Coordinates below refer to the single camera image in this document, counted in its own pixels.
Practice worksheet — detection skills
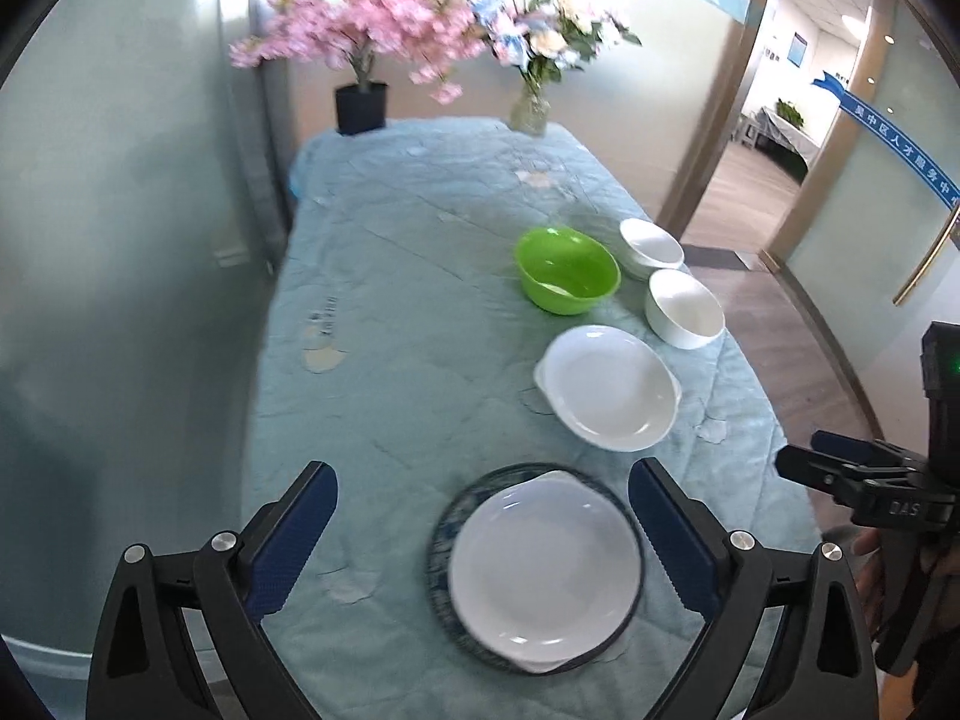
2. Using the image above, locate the white ceramic bowl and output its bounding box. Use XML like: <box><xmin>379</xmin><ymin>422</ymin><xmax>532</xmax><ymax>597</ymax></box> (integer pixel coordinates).
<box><xmin>644</xmin><ymin>270</ymin><xmax>726</xmax><ymax>351</ymax></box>
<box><xmin>617</xmin><ymin>218</ymin><xmax>685</xmax><ymax>280</ymax></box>

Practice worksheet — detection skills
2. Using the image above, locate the white oval handled dish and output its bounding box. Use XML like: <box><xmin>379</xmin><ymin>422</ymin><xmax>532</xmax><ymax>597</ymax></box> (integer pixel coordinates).
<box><xmin>534</xmin><ymin>325</ymin><xmax>682</xmax><ymax>452</ymax></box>

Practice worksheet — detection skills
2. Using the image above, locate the white plate with handles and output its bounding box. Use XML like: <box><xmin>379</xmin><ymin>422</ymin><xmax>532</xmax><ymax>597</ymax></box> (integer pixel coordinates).
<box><xmin>503</xmin><ymin>472</ymin><xmax>640</xmax><ymax>674</ymax></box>

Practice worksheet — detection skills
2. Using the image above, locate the white round plate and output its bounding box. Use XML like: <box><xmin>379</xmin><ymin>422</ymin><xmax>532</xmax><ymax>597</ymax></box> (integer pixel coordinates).
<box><xmin>448</xmin><ymin>472</ymin><xmax>643</xmax><ymax>674</ymax></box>

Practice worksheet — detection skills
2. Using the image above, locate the blue floral patterned plate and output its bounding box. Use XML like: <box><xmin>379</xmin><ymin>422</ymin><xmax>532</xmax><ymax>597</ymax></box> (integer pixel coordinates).
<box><xmin>425</xmin><ymin>463</ymin><xmax>644</xmax><ymax>676</ymax></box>

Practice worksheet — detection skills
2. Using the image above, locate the green plastic bowl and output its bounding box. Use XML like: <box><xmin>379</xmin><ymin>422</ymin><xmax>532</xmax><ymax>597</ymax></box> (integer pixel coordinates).
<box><xmin>514</xmin><ymin>226</ymin><xmax>622</xmax><ymax>317</ymax></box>

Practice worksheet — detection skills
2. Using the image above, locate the person's right hand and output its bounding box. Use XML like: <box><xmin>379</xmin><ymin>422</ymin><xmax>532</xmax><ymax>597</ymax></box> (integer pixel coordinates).
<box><xmin>853</xmin><ymin>528</ymin><xmax>913</xmax><ymax>640</ymax></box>

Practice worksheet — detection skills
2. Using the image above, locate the flower bouquet glass vase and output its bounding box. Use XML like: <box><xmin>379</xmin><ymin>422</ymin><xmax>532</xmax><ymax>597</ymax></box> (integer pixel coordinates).
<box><xmin>469</xmin><ymin>0</ymin><xmax>641</xmax><ymax>137</ymax></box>

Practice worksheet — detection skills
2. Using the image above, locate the pink blossom plant black pot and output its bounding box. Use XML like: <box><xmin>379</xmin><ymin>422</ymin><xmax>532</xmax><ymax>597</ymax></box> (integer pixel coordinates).
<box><xmin>229</xmin><ymin>0</ymin><xmax>483</xmax><ymax>137</ymax></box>

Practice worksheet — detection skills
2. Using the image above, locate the gold door handle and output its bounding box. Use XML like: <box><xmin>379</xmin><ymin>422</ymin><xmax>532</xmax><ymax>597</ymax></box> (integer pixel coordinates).
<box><xmin>892</xmin><ymin>205</ymin><xmax>960</xmax><ymax>305</ymax></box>

